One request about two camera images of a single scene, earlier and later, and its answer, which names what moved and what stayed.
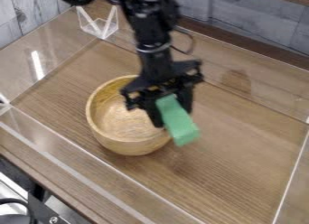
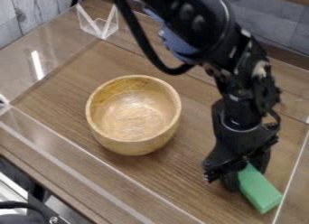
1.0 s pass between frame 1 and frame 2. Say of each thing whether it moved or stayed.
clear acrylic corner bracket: stayed
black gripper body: moved
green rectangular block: moved
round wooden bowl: stayed
